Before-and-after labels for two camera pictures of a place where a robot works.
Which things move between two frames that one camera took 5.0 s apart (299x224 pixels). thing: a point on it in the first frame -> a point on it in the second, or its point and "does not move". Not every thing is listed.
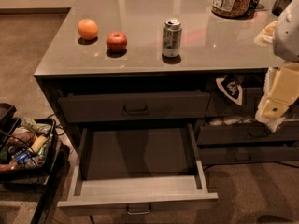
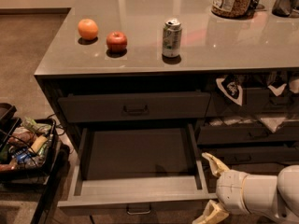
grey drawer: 136,171 does not move
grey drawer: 249,155 does not move
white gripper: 288,35 -> 231,187
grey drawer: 221,105 does not move
